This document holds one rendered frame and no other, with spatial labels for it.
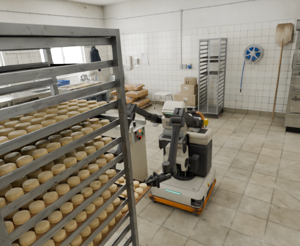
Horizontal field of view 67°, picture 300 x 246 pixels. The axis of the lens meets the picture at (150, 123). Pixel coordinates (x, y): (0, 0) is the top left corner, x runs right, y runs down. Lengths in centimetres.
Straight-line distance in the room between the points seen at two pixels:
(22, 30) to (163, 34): 611
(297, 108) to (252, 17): 227
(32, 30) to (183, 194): 213
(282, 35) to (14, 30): 546
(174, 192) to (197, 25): 468
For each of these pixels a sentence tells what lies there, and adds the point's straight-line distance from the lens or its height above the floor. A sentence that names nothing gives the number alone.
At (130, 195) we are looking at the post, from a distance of 126.
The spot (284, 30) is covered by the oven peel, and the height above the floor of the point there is 190.
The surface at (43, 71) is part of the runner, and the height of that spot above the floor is 169.
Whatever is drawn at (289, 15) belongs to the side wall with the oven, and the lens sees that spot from 587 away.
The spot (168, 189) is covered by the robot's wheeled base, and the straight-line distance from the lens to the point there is 256.
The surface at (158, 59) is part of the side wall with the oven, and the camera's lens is 684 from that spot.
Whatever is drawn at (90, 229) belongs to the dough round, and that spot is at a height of 97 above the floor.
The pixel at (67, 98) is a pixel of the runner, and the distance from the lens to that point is 84.
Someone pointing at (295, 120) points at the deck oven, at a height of 26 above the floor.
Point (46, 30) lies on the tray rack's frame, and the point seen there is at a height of 180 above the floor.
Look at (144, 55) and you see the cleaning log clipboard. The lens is 707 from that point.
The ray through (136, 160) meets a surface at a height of 44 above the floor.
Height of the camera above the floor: 174
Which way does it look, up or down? 19 degrees down
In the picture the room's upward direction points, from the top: 3 degrees counter-clockwise
